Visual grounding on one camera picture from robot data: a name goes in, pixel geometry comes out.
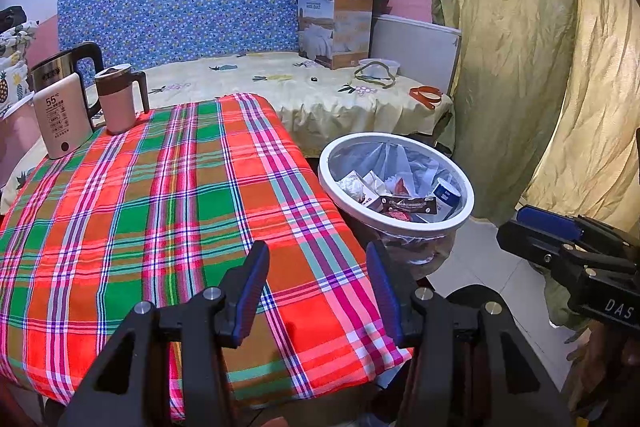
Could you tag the white trash bin with liner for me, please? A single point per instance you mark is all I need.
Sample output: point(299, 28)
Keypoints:
point(327, 174)

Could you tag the plaid tablecloth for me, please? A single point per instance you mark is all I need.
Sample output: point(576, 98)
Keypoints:
point(175, 207)

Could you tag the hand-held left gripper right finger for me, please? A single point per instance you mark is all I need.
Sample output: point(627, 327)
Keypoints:
point(385, 287)

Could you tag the steel electric kettle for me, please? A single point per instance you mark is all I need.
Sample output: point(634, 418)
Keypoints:
point(55, 67)

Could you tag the small pink and white box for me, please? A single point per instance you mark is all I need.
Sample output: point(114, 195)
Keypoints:
point(370, 198)

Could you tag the blue floral headboard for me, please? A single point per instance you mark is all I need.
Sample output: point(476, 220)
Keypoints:
point(200, 2)

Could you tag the pineapple print bag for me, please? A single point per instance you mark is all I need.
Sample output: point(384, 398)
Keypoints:
point(15, 72)

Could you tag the black bag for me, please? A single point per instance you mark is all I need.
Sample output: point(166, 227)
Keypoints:
point(11, 18)

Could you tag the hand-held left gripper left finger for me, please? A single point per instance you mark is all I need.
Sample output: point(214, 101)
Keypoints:
point(252, 287)

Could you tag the white bowl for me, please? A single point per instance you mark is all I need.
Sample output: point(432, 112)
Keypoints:
point(382, 66)

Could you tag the white flat panel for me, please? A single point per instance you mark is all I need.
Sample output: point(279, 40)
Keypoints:
point(415, 52)

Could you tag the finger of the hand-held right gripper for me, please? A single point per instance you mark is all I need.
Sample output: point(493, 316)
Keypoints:
point(530, 244)
point(547, 222)

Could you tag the pink storage box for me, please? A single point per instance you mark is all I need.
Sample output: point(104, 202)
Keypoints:
point(15, 147)

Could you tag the yellow green curtain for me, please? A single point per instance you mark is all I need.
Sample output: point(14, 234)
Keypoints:
point(525, 57)

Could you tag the cardboard quilt box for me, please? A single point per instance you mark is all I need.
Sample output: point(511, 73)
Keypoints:
point(335, 27)

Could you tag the yellow printed bedsheet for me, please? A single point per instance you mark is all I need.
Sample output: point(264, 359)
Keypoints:
point(325, 107)

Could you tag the person's right hand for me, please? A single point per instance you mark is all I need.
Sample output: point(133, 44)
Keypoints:
point(607, 357)

